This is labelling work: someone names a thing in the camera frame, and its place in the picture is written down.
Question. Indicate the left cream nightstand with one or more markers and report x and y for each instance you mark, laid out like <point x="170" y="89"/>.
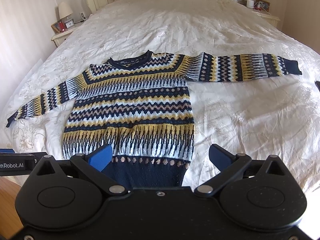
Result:
<point x="59" y="38"/>

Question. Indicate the cream floral bedspread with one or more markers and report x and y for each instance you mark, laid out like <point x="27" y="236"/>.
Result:
<point x="274" y="115"/>

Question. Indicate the small white alarm clock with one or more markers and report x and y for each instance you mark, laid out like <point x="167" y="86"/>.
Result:
<point x="69" y="23"/>

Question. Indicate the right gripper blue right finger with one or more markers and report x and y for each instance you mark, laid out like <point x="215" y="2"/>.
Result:
<point x="231" y="168"/>

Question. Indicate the white wall socket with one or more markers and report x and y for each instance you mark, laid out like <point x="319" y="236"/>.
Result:
<point x="83" y="17"/>

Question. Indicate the right framed photo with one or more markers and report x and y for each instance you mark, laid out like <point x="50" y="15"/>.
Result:
<point x="262" y="5"/>

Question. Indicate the left cream table lamp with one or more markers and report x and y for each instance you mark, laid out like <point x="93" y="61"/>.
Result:
<point x="65" y="12"/>

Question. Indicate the navy yellow patterned knit sweater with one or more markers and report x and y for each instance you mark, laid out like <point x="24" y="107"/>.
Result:
<point x="141" y="107"/>

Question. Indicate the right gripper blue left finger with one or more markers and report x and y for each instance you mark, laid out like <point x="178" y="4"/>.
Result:
<point x="91" y="166"/>

